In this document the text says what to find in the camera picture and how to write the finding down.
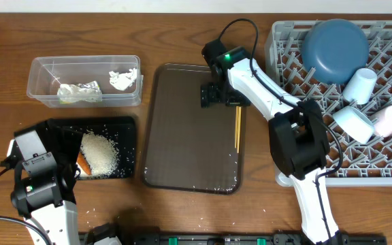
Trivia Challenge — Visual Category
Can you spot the wooden chopstick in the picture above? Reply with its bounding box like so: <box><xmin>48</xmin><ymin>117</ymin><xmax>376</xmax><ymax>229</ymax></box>
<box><xmin>234</xmin><ymin>106</ymin><xmax>240</xmax><ymax>149</ymax></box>
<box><xmin>236</xmin><ymin>106</ymin><xmax>242</xmax><ymax>154</ymax></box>

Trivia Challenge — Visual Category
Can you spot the orange carrot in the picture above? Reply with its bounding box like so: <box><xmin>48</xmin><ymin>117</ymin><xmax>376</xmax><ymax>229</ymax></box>
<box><xmin>77</xmin><ymin>152</ymin><xmax>92</xmax><ymax>176</ymax></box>

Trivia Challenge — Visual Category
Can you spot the white rice pile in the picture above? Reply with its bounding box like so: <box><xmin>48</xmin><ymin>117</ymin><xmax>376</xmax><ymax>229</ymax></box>
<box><xmin>77</xmin><ymin>131</ymin><xmax>127</xmax><ymax>180</ymax></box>

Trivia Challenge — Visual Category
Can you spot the yellow foil snack wrapper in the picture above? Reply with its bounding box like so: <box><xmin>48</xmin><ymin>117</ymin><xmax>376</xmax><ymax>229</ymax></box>
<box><xmin>57</xmin><ymin>81</ymin><xmax>102</xmax><ymax>103</ymax></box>

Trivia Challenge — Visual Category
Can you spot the white tissue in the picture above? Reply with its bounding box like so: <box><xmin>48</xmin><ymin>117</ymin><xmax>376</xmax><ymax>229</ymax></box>
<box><xmin>109</xmin><ymin>68</ymin><xmax>138</xmax><ymax>91</ymax></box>

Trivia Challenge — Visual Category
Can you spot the dark blue plate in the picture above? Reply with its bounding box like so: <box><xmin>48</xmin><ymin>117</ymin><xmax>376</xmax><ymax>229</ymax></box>
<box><xmin>301</xmin><ymin>19</ymin><xmax>369</xmax><ymax>84</ymax></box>

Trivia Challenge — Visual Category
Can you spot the light blue bowl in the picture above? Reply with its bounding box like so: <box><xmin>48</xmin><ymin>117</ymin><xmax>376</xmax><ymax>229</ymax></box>
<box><xmin>333</xmin><ymin>105</ymin><xmax>374</xmax><ymax>144</ymax></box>

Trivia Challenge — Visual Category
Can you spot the light blue cup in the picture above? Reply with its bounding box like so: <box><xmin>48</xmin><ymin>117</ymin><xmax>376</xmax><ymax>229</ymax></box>
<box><xmin>342</xmin><ymin>68</ymin><xmax>377</xmax><ymax>105</ymax></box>

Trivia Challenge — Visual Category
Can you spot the white cup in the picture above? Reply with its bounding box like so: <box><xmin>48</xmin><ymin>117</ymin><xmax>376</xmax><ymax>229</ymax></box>
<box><xmin>370</xmin><ymin>105</ymin><xmax>392</xmax><ymax>137</ymax></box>

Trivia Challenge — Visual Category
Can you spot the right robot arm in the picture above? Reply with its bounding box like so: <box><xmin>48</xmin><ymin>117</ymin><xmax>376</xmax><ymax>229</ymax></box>
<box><xmin>201</xmin><ymin>39</ymin><xmax>342</xmax><ymax>244</ymax></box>

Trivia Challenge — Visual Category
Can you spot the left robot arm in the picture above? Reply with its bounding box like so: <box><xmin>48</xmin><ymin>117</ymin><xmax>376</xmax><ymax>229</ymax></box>
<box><xmin>1</xmin><ymin>119</ymin><xmax>121</xmax><ymax>244</ymax></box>

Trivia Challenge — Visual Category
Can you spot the black waste tray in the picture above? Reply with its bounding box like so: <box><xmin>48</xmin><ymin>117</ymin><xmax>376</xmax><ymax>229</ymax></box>
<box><xmin>57</xmin><ymin>116</ymin><xmax>137</xmax><ymax>178</ymax></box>

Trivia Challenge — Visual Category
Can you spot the grey dishwasher rack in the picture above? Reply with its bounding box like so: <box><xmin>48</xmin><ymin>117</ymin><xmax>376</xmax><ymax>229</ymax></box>
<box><xmin>265</xmin><ymin>20</ymin><xmax>392</xmax><ymax>187</ymax></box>

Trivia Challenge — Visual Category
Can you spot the clear plastic bin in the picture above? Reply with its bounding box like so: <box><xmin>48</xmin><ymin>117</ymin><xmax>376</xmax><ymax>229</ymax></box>
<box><xmin>27</xmin><ymin>55</ymin><xmax>143</xmax><ymax>108</ymax></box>

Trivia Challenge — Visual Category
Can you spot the brown serving tray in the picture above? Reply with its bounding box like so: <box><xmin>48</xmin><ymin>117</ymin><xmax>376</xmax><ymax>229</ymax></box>
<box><xmin>141</xmin><ymin>63</ymin><xmax>246</xmax><ymax>195</ymax></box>

